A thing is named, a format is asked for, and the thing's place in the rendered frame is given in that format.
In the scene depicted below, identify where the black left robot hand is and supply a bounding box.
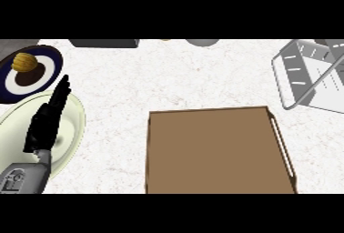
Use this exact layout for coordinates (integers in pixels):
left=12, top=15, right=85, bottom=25
left=23, top=74, right=73, bottom=154

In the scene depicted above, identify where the golden croissant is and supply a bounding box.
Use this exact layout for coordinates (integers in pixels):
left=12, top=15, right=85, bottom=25
left=11, top=52, right=39, bottom=74

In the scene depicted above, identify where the brown wooden tray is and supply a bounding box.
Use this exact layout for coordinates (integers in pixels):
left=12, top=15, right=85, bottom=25
left=144, top=105, right=299, bottom=195

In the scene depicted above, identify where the pale green plate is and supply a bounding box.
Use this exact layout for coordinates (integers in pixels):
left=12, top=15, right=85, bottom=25
left=0, top=90, right=88, bottom=180

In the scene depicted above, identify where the dark blue white plate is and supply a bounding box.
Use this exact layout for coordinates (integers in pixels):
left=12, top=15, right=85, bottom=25
left=0, top=45, right=66, bottom=105

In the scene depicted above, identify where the dark grey flat object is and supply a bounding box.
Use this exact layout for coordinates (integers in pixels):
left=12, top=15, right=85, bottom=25
left=0, top=39, right=42, bottom=62

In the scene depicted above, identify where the dark grey appliance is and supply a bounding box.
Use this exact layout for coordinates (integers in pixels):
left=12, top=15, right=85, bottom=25
left=69, top=39, right=142, bottom=49

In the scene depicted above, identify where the grey round bowl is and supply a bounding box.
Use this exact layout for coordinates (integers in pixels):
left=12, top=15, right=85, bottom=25
left=185, top=39, right=221, bottom=47

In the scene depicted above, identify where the grey wire tiered basket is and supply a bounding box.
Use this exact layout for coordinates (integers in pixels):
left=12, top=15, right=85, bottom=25
left=271, top=39, right=344, bottom=115

